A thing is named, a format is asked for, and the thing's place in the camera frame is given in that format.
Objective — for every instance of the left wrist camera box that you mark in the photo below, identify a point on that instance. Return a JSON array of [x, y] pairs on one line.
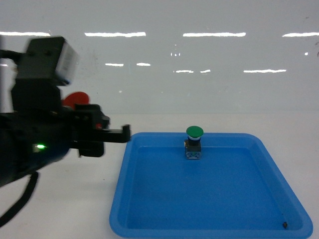
[[49, 58]]

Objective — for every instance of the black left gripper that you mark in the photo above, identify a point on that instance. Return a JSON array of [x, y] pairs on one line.
[[38, 131]]

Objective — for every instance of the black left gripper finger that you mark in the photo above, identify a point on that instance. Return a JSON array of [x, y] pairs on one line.
[[122, 135]]

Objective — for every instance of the green mushroom push button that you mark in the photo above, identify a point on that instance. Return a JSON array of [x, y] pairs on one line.
[[192, 144]]

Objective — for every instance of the red mushroom push button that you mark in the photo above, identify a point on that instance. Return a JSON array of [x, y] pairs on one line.
[[76, 98]]

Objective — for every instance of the blue plastic tray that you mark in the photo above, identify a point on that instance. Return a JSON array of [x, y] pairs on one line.
[[234, 191]]

